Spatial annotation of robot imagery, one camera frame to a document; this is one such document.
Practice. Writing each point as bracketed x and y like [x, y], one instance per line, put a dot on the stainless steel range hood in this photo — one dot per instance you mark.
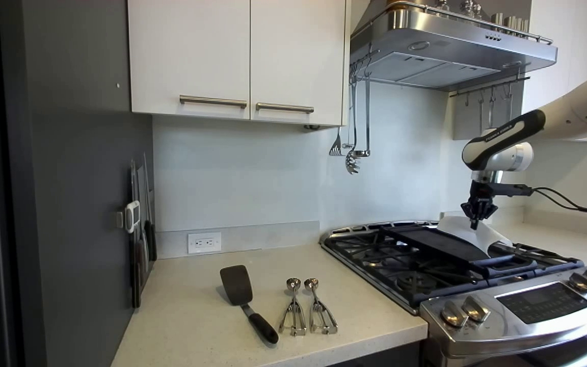
[437, 47]

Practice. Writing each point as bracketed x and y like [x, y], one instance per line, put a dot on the white cloth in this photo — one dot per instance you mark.
[488, 234]

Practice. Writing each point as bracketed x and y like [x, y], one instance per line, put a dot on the hanging metal slotted turner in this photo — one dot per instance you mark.
[336, 143]

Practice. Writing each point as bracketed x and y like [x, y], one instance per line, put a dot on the black griddle tray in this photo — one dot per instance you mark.
[443, 247]

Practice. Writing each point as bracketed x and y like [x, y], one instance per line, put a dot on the white kitchen timer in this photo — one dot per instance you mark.
[131, 216]

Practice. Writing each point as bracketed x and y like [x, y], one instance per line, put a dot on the black spatula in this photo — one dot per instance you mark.
[237, 286]

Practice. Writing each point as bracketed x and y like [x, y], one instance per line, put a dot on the wide white cabinet door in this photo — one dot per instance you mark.
[187, 53]

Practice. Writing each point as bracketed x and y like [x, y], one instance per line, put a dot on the grey hanging utensil rack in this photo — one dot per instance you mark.
[488, 109]

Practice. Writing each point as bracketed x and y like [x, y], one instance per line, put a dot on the hanging metal ladle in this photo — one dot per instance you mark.
[353, 160]

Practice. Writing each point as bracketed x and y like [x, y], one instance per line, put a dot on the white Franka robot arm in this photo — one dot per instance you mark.
[565, 112]

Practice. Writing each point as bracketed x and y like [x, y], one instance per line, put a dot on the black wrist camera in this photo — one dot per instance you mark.
[513, 190]

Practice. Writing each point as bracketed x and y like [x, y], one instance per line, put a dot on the metal ice cream scoop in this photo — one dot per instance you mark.
[291, 316]
[320, 316]

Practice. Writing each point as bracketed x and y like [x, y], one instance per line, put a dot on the narrow white cabinet door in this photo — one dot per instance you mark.
[295, 57]

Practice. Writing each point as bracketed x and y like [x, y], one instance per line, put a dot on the stainless steel gas range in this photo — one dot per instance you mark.
[510, 319]

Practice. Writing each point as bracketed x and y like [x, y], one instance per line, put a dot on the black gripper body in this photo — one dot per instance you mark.
[483, 193]

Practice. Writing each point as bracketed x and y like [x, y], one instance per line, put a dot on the white electrical outlet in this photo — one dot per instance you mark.
[204, 243]

